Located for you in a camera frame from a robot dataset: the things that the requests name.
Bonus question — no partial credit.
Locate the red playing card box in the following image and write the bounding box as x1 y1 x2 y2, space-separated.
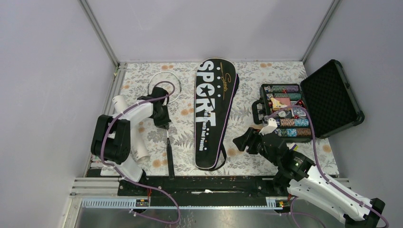
270 97 291 111

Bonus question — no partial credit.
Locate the white shuttlecock tube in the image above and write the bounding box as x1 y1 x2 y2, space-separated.
112 95 150 163

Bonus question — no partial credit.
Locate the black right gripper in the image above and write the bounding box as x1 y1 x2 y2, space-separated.
232 127 279 166

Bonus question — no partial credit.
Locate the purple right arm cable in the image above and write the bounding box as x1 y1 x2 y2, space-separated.
264 105 389 228

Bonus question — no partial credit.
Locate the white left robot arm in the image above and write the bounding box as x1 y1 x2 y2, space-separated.
91 87 171 195

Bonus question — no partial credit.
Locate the white racket black handle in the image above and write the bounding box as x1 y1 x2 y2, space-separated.
151 81 175 180

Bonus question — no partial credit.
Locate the black poker chip case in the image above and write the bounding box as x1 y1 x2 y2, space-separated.
252 59 365 143

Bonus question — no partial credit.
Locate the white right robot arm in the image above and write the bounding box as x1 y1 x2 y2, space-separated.
233 128 385 228

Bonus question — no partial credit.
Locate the black racket cover bag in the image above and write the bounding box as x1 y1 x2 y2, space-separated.
194 57 240 171

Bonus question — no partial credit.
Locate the yellow purple small block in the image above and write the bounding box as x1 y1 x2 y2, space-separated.
288 143 298 150

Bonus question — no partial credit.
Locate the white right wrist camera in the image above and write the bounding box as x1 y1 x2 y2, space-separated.
259 118 278 135

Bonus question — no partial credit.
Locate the floral table mat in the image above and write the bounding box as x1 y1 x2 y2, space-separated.
100 61 339 177

